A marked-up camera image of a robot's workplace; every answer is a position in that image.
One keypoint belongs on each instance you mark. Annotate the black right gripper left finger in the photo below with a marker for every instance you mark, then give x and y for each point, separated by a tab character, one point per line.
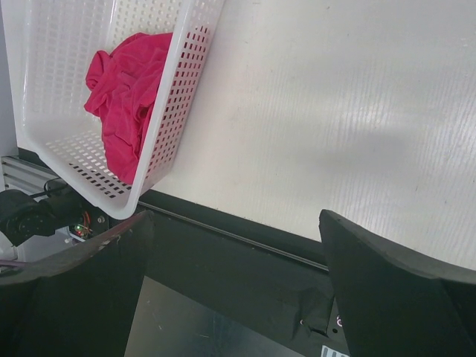
80	301

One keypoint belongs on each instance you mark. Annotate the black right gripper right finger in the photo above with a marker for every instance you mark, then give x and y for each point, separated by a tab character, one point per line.
394	301

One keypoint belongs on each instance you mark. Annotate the pink t shirt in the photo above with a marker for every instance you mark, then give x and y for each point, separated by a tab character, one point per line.
123	86

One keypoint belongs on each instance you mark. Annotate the white plastic laundry basket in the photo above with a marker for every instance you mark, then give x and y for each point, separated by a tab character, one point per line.
60	40

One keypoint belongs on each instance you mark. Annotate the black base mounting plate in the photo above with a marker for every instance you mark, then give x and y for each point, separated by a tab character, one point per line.
218	285

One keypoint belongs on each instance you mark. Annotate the aluminium frame rail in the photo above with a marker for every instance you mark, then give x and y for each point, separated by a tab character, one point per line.
23	175

